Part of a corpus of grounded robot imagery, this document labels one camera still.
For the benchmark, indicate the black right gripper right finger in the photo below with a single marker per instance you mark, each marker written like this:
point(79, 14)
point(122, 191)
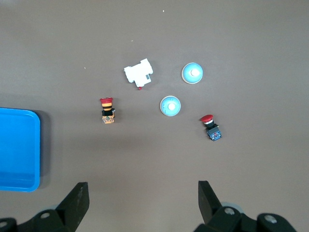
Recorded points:
point(210, 207)

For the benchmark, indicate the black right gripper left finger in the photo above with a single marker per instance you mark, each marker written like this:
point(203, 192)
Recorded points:
point(70, 210)

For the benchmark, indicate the blue desk bell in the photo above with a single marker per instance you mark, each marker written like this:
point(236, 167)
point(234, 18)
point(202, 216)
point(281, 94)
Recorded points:
point(165, 107)
point(187, 75)

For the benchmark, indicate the blue plastic tray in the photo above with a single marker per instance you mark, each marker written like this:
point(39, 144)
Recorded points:
point(17, 149)

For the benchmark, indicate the red push button black base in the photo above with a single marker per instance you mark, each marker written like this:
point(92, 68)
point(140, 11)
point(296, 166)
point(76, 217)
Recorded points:
point(212, 129)

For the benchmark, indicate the orange emergency stop button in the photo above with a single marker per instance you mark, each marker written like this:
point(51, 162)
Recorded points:
point(107, 113)

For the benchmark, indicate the white circuit breaker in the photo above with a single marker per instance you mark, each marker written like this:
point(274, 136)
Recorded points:
point(137, 72)

